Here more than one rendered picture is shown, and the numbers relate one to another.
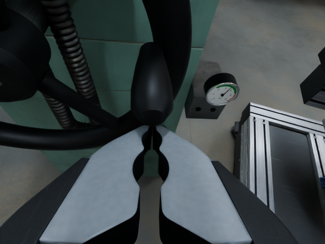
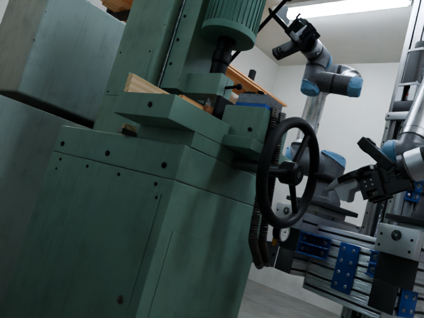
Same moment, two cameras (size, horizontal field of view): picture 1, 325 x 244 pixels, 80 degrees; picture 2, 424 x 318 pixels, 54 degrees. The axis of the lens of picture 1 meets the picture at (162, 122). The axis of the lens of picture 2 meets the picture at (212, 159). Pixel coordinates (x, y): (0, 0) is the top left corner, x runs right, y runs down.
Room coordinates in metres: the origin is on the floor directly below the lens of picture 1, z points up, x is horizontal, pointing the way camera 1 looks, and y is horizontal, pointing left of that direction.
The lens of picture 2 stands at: (-0.62, 0.94, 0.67)
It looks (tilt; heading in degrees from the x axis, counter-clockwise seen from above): 7 degrees up; 322
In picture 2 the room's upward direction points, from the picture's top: 16 degrees clockwise
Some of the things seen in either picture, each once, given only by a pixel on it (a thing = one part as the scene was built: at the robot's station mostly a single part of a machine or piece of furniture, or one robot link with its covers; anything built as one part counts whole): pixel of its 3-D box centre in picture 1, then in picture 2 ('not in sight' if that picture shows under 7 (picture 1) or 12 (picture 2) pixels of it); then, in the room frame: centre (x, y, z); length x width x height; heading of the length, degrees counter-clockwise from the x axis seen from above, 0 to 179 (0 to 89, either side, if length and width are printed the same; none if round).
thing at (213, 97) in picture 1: (218, 91); (279, 233); (0.29, -0.10, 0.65); 0.06 x 0.04 x 0.08; 102
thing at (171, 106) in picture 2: not in sight; (226, 141); (0.33, 0.18, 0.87); 0.61 x 0.30 x 0.06; 102
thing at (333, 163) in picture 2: not in sight; (329, 167); (0.52, -0.58, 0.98); 0.13 x 0.12 x 0.14; 35
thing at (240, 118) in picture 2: not in sight; (253, 129); (0.25, 0.16, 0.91); 0.15 x 0.14 x 0.09; 102
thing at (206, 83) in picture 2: not in sight; (208, 89); (0.46, 0.21, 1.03); 0.14 x 0.07 x 0.09; 12
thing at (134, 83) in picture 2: not in sight; (199, 120); (0.46, 0.21, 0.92); 0.60 x 0.02 x 0.05; 102
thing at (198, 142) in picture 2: not in sight; (209, 154); (0.38, 0.19, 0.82); 0.40 x 0.21 x 0.04; 102
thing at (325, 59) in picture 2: not in sight; (318, 57); (0.43, -0.23, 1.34); 0.11 x 0.08 x 0.09; 102
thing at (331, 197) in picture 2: not in sight; (324, 193); (0.52, -0.58, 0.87); 0.15 x 0.15 x 0.10
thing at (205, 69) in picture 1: (203, 90); (256, 249); (0.35, -0.08, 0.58); 0.12 x 0.08 x 0.08; 12
